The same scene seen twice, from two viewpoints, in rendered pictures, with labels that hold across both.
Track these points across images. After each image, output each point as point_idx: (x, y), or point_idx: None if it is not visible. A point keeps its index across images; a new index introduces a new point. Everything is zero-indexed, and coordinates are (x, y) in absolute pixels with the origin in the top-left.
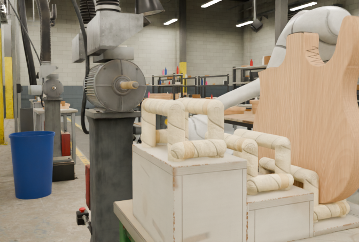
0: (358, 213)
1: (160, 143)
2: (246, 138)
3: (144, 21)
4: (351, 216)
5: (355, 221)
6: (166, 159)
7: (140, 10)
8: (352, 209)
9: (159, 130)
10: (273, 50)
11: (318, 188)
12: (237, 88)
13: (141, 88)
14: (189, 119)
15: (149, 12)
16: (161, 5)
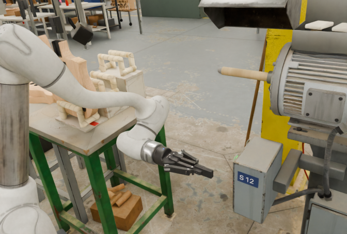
0: (53, 127)
1: (130, 72)
2: (93, 71)
3: (210, 2)
4: (59, 119)
5: (59, 116)
6: (116, 66)
7: None
8: (54, 129)
9: (129, 66)
10: (67, 67)
11: None
12: (114, 92)
13: (269, 92)
14: (151, 97)
15: None
16: None
